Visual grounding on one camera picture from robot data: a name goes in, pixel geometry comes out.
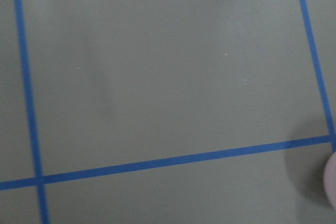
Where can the brown paper table cover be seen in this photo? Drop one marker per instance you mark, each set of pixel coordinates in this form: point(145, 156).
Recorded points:
point(166, 111)

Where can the pink bowl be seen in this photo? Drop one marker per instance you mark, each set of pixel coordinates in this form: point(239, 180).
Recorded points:
point(329, 180)

